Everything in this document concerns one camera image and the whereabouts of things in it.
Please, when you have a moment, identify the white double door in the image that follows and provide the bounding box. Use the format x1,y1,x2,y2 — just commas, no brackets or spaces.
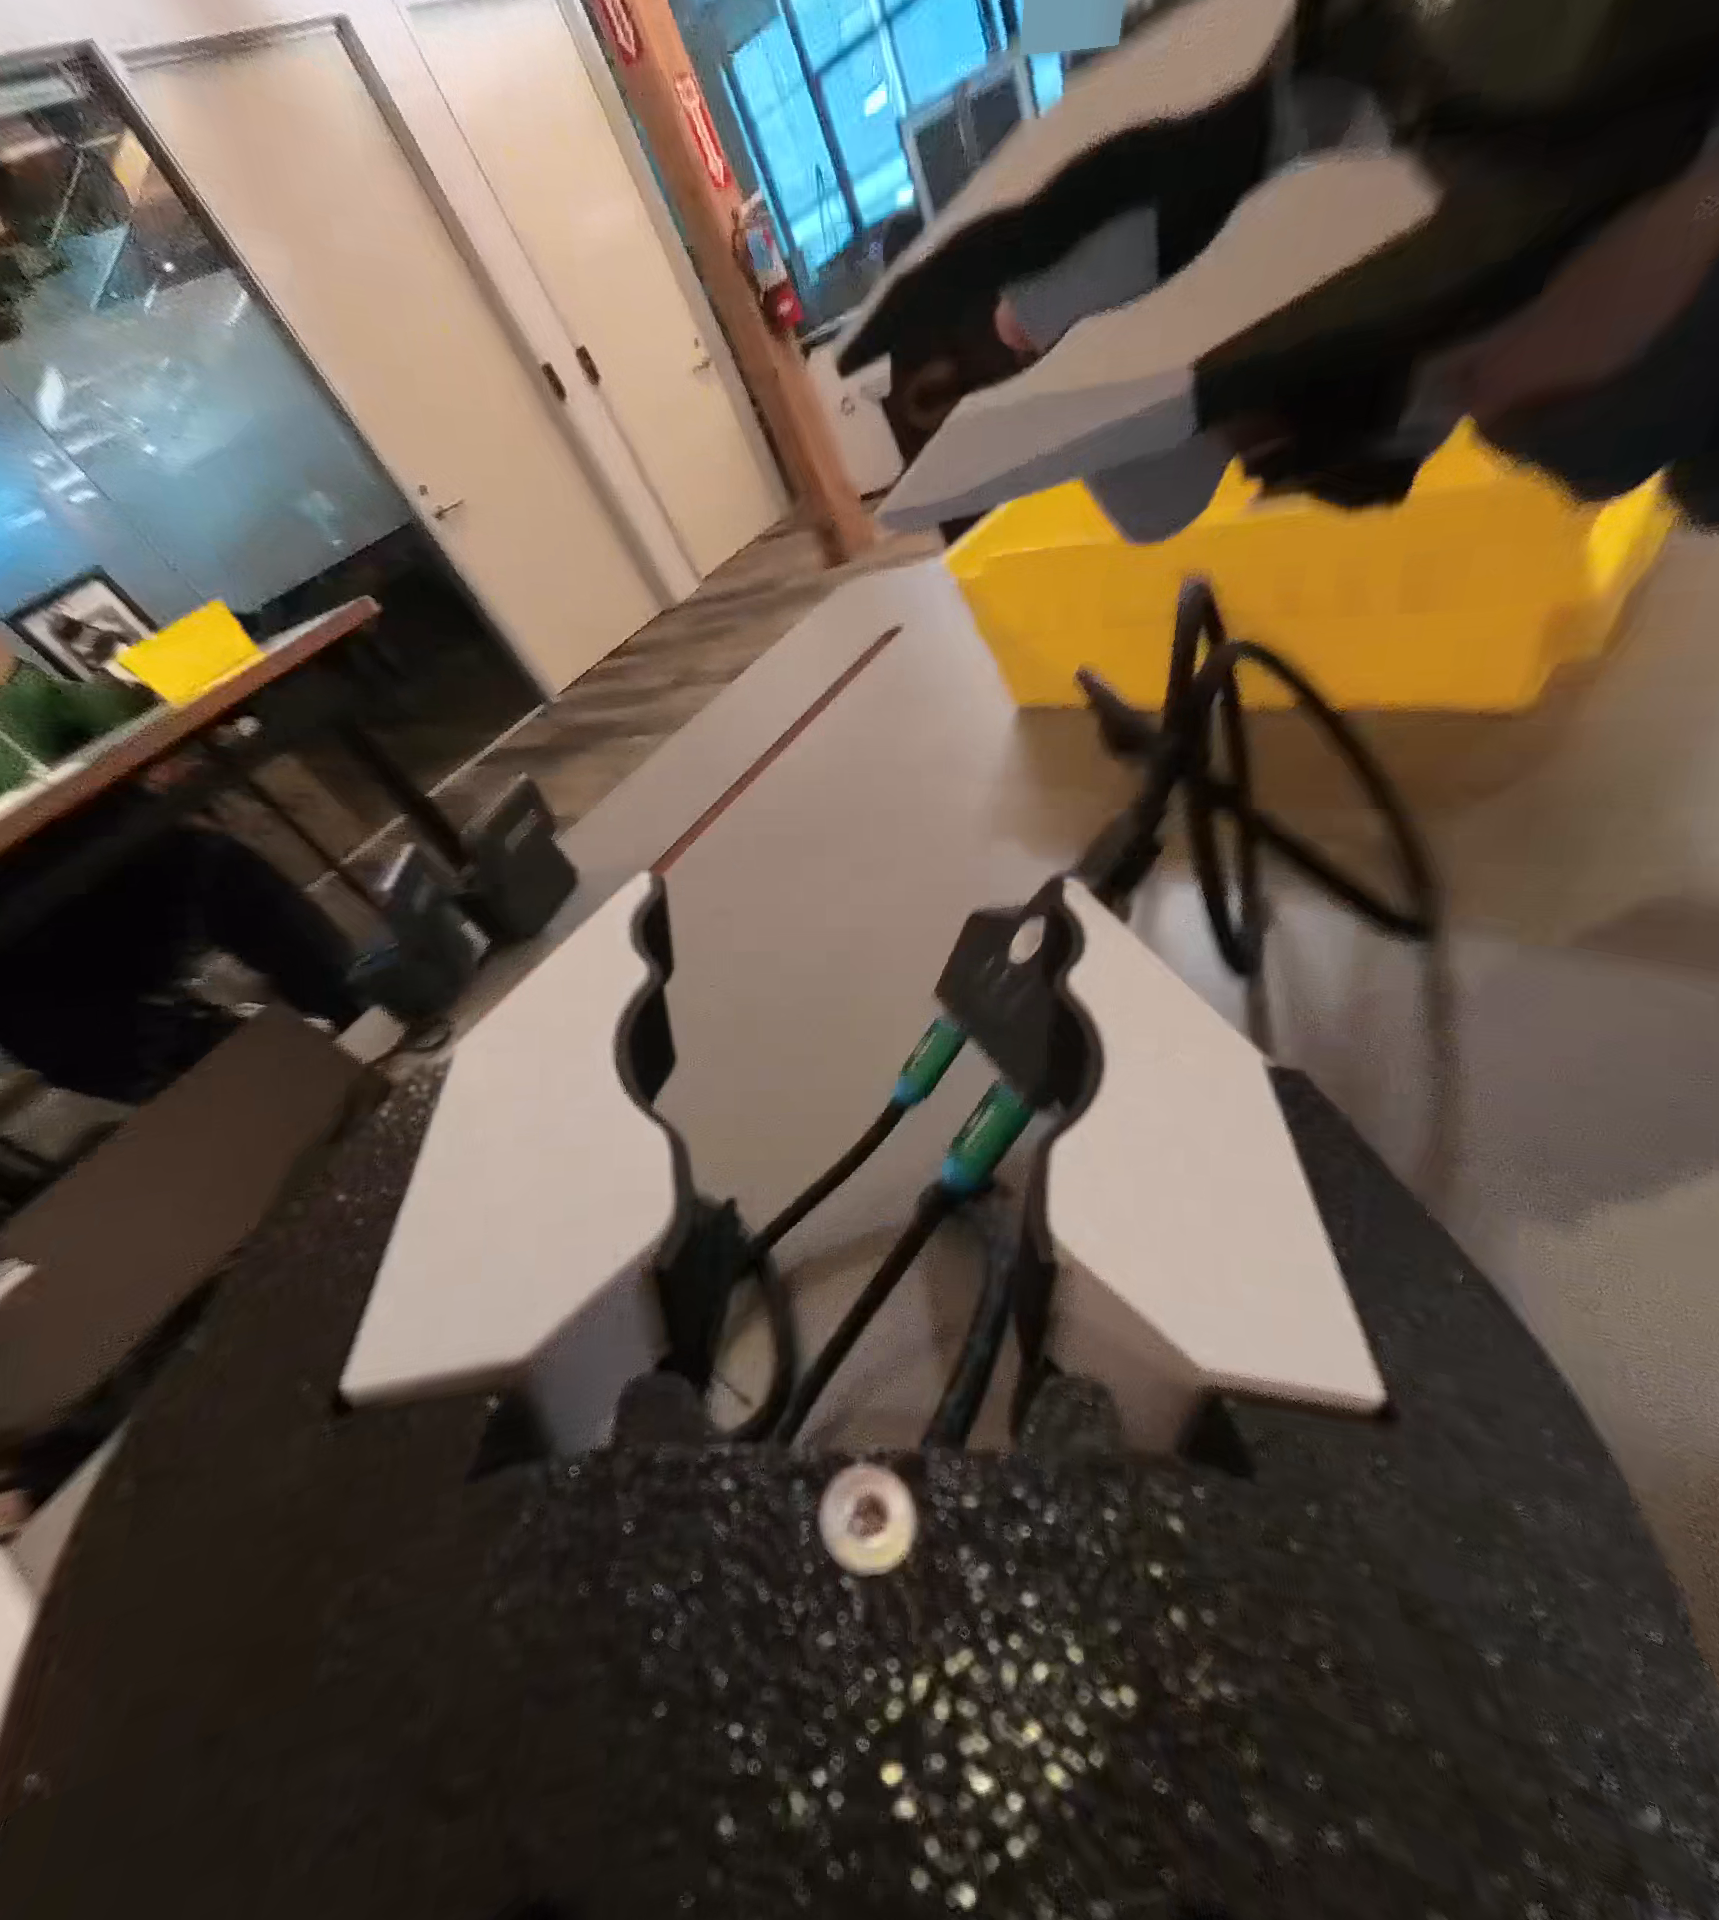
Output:
401,0,795,591

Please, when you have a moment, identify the large yellow storage bin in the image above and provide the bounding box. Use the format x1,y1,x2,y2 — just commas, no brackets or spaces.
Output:
943,417,1680,716

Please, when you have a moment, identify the glass partition window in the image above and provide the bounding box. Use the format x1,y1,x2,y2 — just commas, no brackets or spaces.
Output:
0,42,553,783

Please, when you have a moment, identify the fire extinguisher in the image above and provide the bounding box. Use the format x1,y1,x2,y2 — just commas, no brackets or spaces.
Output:
739,192,805,328

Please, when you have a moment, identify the white door with lever handle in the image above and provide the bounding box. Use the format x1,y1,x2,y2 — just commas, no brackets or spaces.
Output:
121,18,669,701

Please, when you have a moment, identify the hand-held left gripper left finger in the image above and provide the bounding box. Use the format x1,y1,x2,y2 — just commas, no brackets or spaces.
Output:
341,873,699,1413

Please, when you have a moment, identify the framed marker tag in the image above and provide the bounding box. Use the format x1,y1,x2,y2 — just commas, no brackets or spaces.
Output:
3,566,159,687

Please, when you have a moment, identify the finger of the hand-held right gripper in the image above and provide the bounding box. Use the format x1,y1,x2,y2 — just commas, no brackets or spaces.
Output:
831,0,1340,380
873,146,1448,547

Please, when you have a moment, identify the black coiled cable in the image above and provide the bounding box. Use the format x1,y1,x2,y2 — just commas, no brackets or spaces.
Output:
1072,575,1452,1188

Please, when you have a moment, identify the black hard case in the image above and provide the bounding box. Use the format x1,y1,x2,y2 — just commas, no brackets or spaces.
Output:
461,772,579,949
345,843,489,1023

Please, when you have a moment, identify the long brown-edged table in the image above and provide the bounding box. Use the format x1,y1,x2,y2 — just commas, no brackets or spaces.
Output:
0,595,477,924

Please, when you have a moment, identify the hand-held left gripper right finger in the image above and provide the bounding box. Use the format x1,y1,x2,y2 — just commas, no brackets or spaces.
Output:
1011,883,1390,1454

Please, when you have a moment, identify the computer monitor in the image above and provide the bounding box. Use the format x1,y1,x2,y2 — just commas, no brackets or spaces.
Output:
901,66,1042,231

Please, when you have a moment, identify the small yellow bin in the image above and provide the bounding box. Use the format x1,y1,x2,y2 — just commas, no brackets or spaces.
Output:
113,599,263,707

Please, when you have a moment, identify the exterior window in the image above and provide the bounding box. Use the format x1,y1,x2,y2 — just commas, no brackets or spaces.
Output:
723,0,1070,288

